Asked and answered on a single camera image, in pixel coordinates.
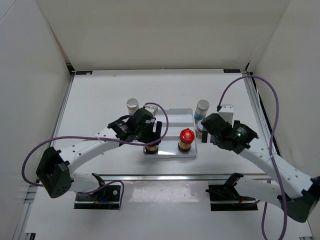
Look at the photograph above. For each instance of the red-lid chili sauce jar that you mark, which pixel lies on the red-lid chili sauce jar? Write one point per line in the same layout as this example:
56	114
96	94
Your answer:
186	138
153	148

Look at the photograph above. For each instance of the left tall silver-capped shaker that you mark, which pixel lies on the left tall silver-capped shaker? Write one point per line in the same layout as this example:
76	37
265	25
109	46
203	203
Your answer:
132	106

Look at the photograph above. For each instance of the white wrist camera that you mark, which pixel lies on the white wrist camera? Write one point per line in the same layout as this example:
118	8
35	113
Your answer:
227	112
153	109

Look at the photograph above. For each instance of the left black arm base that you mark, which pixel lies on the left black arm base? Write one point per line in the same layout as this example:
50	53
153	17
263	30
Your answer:
109	196

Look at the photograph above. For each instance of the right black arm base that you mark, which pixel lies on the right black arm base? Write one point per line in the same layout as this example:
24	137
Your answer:
225	198

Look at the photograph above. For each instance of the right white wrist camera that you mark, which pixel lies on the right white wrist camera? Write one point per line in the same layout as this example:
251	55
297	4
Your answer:
227	112

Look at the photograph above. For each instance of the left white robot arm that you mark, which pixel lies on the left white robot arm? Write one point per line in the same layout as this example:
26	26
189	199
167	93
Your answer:
57	168

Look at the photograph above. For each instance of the aluminium left rail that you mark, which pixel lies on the aluminium left rail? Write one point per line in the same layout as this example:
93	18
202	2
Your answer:
20	233

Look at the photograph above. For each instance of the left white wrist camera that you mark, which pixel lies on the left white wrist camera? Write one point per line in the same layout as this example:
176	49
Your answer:
153	109

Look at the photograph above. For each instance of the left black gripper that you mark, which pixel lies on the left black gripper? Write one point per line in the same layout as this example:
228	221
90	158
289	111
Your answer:
151	138

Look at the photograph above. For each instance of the aluminium rail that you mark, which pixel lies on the aluminium rail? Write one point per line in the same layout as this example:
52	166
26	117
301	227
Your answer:
20	233
165	177
263	122

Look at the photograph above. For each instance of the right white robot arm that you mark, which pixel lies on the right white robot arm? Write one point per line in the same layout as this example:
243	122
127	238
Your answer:
295	192

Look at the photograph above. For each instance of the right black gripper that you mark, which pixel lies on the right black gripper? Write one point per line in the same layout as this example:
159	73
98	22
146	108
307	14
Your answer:
204	137

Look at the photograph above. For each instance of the tall silver-capped shaker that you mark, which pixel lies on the tall silver-capped shaker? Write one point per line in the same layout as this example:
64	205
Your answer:
132	106
201	110

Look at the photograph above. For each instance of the aluminium front rail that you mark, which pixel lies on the aluminium front rail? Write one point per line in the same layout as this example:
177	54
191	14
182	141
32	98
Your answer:
165	177

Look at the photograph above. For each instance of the white divided organizer tray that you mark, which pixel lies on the white divided organizer tray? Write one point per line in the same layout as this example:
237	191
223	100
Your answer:
176	120

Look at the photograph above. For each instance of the right tall silver-capped shaker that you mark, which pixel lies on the right tall silver-capped shaker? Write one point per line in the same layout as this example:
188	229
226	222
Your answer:
201	110

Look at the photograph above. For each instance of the aluminium right rail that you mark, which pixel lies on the aluminium right rail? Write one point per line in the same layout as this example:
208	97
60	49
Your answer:
263	122

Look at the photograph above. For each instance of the right short white-lid jar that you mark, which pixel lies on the right short white-lid jar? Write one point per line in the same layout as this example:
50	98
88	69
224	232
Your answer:
200	131

